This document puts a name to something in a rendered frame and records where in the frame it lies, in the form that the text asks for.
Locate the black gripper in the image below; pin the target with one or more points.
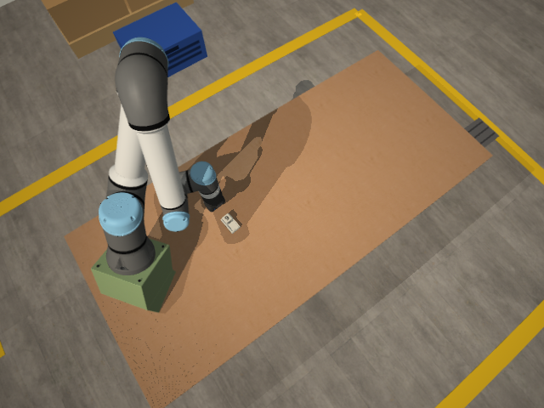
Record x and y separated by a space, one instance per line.
214 200

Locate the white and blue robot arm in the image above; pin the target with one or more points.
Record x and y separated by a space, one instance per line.
141 84

